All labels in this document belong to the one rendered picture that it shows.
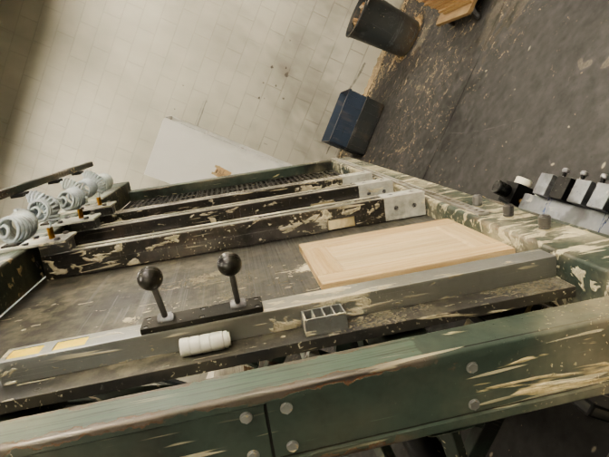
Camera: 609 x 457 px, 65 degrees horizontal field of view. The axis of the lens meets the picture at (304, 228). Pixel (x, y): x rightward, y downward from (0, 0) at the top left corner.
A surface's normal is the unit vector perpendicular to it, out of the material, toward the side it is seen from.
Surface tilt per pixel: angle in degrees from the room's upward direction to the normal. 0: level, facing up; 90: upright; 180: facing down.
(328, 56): 90
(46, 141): 90
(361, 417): 90
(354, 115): 90
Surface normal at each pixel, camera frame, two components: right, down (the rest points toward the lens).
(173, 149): 0.14, 0.25
